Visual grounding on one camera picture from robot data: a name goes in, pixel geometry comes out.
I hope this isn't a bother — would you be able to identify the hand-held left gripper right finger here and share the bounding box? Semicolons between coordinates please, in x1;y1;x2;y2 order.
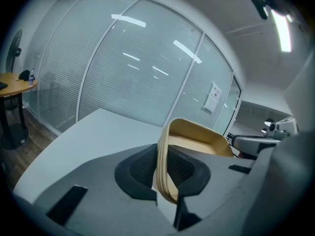
167;146;256;231

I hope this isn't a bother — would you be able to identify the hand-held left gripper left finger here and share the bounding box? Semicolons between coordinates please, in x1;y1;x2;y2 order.
34;143;173;236

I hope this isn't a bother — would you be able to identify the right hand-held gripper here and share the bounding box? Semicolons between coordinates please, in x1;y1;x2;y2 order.
227;118;300;160

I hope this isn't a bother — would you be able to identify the paper notice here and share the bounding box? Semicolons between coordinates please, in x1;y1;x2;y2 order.
203;81;222;113

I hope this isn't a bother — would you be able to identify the ceiling light strip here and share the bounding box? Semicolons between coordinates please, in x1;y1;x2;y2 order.
255;0;293;53

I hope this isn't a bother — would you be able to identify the round wooden table black base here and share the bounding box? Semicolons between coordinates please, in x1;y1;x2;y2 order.
0;72;38;150

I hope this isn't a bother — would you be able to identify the black cap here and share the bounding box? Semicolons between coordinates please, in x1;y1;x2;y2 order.
18;69;31;81

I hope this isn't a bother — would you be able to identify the black standing fan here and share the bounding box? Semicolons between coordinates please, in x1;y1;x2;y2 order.
6;29;23;74

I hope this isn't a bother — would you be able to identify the black head camera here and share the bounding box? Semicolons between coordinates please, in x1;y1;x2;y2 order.
248;0;270;21

